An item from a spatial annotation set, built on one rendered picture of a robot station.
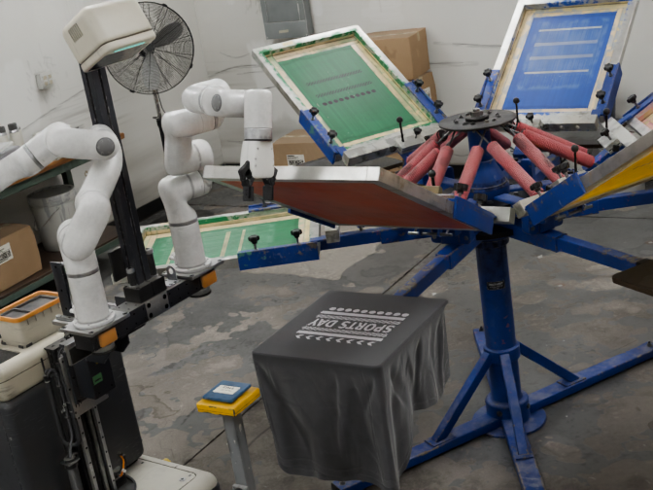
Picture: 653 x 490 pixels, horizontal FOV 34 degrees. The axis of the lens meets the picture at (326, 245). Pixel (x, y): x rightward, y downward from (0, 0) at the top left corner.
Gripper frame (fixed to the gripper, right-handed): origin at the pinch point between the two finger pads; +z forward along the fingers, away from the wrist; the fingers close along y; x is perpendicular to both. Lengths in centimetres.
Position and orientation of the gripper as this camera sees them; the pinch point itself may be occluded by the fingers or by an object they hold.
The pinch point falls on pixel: (257, 196)
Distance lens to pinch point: 286.5
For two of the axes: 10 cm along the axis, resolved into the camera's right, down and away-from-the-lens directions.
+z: 0.0, 10.0, 0.8
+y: -5.2, 0.7, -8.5
